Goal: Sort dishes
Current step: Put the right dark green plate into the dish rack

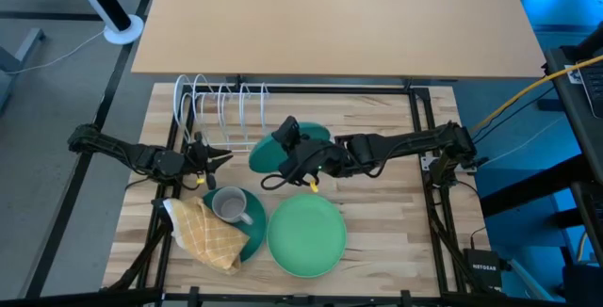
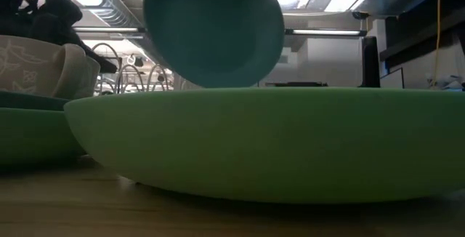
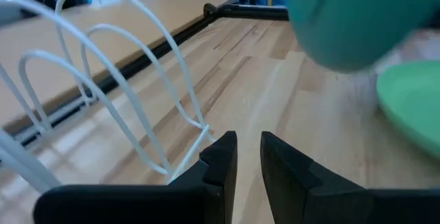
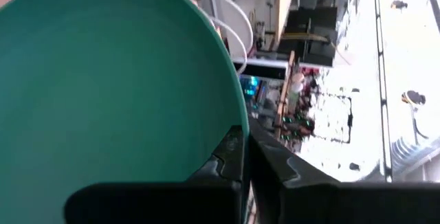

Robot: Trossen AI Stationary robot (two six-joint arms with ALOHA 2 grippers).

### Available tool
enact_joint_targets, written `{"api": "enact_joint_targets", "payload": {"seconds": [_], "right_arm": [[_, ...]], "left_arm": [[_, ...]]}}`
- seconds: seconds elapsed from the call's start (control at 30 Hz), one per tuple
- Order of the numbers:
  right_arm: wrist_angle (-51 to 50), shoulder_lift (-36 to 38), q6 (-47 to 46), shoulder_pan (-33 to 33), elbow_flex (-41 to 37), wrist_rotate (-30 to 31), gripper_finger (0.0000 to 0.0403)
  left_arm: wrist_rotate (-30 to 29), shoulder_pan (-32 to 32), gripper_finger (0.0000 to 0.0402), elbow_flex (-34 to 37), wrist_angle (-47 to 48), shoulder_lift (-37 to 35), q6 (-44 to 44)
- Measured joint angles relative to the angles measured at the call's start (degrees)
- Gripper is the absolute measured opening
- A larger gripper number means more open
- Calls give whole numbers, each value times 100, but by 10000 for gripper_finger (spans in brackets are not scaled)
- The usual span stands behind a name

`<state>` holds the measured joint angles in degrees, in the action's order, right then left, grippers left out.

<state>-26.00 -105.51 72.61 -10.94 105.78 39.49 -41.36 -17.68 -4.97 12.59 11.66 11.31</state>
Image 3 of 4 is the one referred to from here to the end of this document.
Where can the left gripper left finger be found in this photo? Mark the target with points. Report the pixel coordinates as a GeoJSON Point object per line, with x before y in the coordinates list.
{"type": "Point", "coordinates": [137, 203]}

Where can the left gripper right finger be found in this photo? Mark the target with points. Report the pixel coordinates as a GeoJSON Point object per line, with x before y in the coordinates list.
{"type": "Point", "coordinates": [309, 200]}

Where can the dark teal plate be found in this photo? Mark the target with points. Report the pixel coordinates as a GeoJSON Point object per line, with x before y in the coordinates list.
{"type": "Point", "coordinates": [343, 18]}

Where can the beige neighbouring table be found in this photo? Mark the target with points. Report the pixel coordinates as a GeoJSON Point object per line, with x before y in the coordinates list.
{"type": "Point", "coordinates": [192, 4]}

